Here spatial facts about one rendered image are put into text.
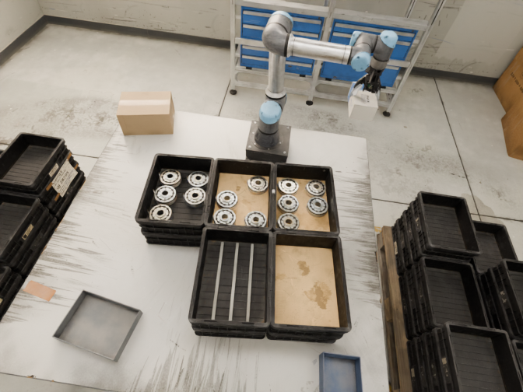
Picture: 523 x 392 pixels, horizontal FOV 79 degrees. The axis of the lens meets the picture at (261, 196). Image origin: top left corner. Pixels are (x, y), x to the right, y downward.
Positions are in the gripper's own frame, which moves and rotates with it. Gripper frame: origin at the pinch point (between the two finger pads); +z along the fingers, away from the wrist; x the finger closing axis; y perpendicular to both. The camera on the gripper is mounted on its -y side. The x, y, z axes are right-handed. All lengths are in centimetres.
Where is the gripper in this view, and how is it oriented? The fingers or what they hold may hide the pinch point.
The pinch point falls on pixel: (363, 98)
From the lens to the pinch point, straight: 182.6
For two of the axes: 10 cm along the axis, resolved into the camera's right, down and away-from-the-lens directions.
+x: 9.9, 1.5, -0.2
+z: -0.7, 5.8, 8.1
